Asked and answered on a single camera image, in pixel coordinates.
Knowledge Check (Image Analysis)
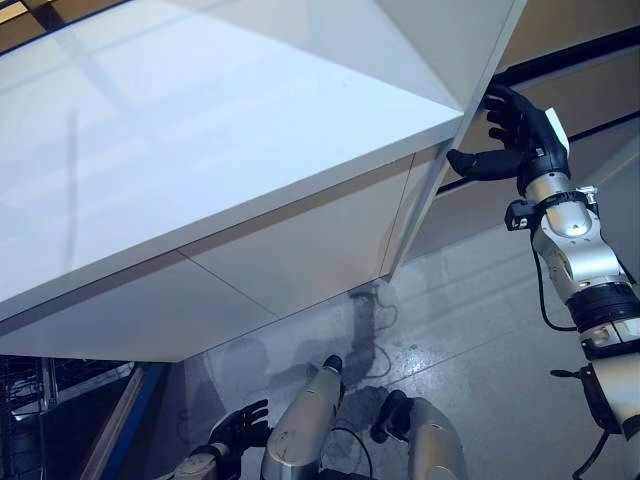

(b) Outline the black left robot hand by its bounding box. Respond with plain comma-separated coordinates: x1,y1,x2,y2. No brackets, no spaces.
207,398,271,454

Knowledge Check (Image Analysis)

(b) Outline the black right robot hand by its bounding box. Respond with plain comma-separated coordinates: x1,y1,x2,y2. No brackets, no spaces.
446,82,571,184

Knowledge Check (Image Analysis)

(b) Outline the stainless steel fridge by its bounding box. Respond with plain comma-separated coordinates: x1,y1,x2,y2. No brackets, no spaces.
414,0,640,261

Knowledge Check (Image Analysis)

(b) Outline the silver left robot leg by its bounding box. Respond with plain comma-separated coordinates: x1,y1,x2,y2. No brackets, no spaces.
262,353,346,480

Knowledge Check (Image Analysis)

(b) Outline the silver robot leg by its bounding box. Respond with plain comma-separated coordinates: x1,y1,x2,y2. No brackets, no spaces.
369,389,469,480
262,353,346,480

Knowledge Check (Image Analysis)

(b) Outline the blue edged wooden beam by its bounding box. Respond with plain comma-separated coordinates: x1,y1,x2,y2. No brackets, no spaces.
79,362,174,480

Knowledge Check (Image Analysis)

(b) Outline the white tall side panel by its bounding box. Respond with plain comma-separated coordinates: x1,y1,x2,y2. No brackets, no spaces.
382,0,529,277

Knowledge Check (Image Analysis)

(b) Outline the silver right robot leg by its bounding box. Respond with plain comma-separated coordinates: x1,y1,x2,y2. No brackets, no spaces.
369,389,469,480

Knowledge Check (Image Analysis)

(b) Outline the white counter cabinet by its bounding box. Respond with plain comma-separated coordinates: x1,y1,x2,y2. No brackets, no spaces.
0,0,469,362

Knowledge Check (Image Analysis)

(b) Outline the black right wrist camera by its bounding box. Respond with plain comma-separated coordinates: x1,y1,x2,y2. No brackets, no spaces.
504,199,534,233

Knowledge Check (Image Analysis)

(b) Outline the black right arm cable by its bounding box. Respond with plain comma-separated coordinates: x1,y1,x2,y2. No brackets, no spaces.
531,244,577,334

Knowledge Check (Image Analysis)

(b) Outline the thin floor cable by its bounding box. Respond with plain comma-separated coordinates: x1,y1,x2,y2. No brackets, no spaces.
349,292,401,381

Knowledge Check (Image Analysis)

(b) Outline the dark wire rack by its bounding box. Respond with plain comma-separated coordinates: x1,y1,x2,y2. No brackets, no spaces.
0,354,136,480

